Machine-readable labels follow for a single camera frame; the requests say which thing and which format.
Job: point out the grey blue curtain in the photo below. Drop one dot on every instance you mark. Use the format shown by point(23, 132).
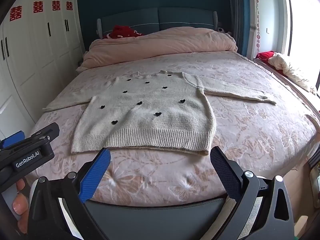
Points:
point(238, 17)

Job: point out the white wardrobe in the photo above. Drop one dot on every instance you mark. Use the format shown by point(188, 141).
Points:
point(32, 62)

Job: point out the red cushion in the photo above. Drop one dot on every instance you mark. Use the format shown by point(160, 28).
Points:
point(265, 56)

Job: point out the pink duvet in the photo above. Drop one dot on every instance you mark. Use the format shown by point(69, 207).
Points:
point(162, 45)

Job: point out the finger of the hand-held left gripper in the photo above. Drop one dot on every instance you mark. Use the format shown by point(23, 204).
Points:
point(13, 138)

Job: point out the white crumpled blanket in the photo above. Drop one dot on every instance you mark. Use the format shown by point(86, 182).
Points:
point(290, 71)

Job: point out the beige sweater with black hearts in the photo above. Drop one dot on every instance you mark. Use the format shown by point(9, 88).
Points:
point(150, 120)

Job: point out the small plush toy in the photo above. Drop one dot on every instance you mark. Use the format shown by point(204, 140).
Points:
point(222, 30)

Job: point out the blue upholstered bed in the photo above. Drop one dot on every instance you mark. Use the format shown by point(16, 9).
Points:
point(180, 17)

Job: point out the red paper decoration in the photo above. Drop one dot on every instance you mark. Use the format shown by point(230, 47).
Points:
point(15, 13)
point(56, 5)
point(38, 7)
point(69, 5)

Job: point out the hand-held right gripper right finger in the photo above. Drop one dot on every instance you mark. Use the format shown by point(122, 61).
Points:
point(225, 175)

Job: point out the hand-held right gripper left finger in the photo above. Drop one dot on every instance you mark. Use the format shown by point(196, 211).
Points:
point(96, 177)

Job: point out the red pillow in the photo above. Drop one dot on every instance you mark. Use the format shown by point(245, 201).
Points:
point(123, 32)

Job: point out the person's left hand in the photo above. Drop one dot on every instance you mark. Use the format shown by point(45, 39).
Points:
point(20, 205)

